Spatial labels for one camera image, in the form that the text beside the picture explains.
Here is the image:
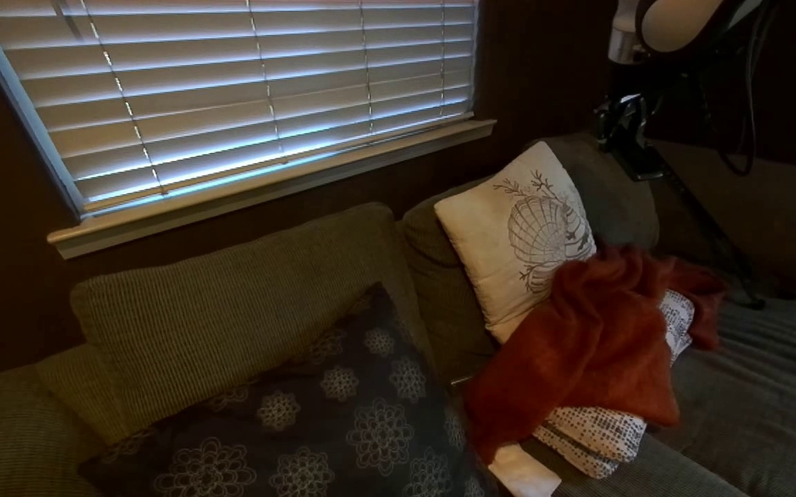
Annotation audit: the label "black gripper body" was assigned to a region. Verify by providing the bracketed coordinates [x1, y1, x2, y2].
[594, 89, 668, 185]

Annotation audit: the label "rust red blanket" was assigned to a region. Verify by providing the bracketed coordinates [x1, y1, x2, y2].
[459, 242, 731, 464]

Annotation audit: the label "grey sofa back cushion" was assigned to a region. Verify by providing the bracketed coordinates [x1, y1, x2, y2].
[395, 133, 664, 384]

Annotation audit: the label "black tripod stand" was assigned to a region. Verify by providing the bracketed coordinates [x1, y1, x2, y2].
[648, 153, 796, 312]

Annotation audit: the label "white pillow with printed motif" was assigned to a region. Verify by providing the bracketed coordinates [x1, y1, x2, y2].
[434, 138, 603, 348]

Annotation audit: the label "grey-green fabric sofa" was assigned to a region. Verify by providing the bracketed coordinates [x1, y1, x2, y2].
[0, 133, 796, 497]

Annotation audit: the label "white black-dotted pillow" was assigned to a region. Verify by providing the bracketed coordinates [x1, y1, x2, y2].
[530, 286, 698, 482]

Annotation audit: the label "white patterned cloth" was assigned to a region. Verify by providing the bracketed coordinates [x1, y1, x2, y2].
[484, 441, 563, 497]

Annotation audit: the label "wooden window sill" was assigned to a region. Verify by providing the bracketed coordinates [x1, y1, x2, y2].
[43, 116, 499, 261]

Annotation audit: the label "white window blinds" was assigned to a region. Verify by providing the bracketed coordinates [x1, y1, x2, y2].
[0, 0, 484, 224]

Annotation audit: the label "dark floral patterned pillow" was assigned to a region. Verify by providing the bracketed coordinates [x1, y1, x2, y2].
[78, 282, 503, 497]

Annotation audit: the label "plain green sofa back cushion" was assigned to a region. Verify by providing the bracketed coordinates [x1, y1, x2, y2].
[68, 202, 434, 435]

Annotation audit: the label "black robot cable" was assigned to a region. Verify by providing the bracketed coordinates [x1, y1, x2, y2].
[723, 0, 782, 180]

